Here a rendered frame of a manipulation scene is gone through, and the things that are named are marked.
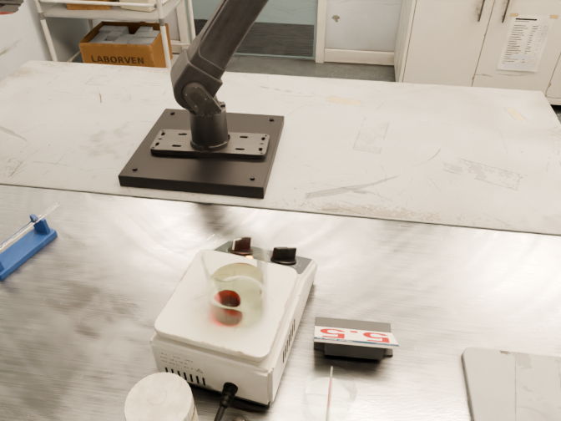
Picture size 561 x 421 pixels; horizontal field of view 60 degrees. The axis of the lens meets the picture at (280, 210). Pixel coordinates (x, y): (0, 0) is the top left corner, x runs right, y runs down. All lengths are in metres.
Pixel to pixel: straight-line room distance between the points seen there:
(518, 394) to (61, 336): 0.51
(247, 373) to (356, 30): 3.14
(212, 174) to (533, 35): 2.45
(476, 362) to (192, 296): 0.32
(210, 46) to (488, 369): 0.56
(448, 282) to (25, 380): 0.52
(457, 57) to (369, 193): 2.24
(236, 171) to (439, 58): 2.28
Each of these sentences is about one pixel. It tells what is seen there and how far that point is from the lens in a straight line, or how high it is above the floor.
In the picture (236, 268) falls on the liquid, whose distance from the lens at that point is 0.49.
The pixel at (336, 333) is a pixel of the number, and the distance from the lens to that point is 0.57.
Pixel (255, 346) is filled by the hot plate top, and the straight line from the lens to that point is 0.48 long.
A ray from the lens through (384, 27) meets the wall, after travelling 3.50.
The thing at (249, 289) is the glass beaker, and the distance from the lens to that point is 0.44.
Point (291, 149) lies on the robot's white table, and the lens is 0.89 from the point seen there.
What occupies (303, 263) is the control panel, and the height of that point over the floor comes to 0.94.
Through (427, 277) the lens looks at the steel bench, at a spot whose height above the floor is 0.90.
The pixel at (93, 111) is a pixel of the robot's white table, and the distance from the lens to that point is 1.08.
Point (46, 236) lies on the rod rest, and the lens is 0.76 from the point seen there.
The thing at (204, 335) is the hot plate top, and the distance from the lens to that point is 0.49.
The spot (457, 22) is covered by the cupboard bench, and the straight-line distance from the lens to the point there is 2.92.
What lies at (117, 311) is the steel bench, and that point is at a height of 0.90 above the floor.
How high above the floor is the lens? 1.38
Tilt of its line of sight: 40 degrees down
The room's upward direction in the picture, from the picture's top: straight up
